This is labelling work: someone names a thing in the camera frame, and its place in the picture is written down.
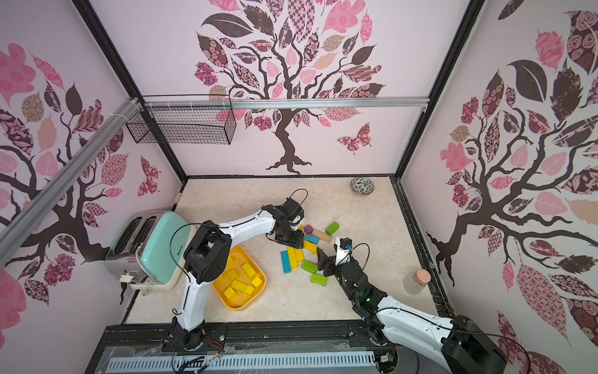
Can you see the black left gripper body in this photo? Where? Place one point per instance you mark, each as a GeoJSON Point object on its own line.
{"type": "Point", "coordinates": [291, 237]}

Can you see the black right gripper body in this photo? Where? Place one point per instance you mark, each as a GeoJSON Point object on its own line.
{"type": "Point", "coordinates": [334, 262]}

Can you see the yellow medium block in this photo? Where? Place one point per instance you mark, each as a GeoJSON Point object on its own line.
{"type": "Point", "coordinates": [311, 247]}

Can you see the yellow rectangular block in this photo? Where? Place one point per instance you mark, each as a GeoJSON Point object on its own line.
{"type": "Point", "coordinates": [249, 270]}

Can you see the yellow cube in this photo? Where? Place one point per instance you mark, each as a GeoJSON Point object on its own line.
{"type": "Point", "coordinates": [256, 282]}

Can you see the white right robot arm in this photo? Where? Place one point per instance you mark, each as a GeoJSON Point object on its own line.
{"type": "Point", "coordinates": [457, 344]}

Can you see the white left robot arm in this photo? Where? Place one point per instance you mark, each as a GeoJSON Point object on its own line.
{"type": "Point", "coordinates": [206, 258]}

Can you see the green block lower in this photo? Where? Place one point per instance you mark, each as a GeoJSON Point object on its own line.
{"type": "Point", "coordinates": [319, 279]}

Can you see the green block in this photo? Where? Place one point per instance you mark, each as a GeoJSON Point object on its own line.
{"type": "Point", "coordinates": [332, 228]}
{"type": "Point", "coordinates": [309, 267]}
{"type": "Point", "coordinates": [319, 279]}

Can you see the tan long block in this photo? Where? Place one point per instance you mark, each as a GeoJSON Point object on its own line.
{"type": "Point", "coordinates": [322, 235]}

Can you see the teal long block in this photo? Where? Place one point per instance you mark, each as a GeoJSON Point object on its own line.
{"type": "Point", "coordinates": [285, 260]}

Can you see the teal small block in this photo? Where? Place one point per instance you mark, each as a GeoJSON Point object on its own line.
{"type": "Point", "coordinates": [312, 239]}

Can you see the green block upper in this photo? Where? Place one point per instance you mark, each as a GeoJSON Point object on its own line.
{"type": "Point", "coordinates": [332, 228]}

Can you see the glass jar pink lid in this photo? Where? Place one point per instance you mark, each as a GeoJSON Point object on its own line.
{"type": "Point", "coordinates": [415, 283]}

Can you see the yellow plastic tray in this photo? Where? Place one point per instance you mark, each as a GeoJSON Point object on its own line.
{"type": "Point", "coordinates": [237, 257]}

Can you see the patterned ceramic bowl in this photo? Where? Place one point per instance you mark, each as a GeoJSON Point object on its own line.
{"type": "Point", "coordinates": [362, 186]}

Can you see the mint green toaster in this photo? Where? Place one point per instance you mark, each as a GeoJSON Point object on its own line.
{"type": "Point", "coordinates": [148, 252]}

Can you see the white cable duct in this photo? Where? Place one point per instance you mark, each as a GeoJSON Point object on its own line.
{"type": "Point", "coordinates": [267, 361]}

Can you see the black wire basket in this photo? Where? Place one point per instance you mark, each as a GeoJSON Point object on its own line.
{"type": "Point", "coordinates": [185, 119]}

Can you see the aluminium frame rail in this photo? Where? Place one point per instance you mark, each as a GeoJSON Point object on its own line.
{"type": "Point", "coordinates": [13, 237]}

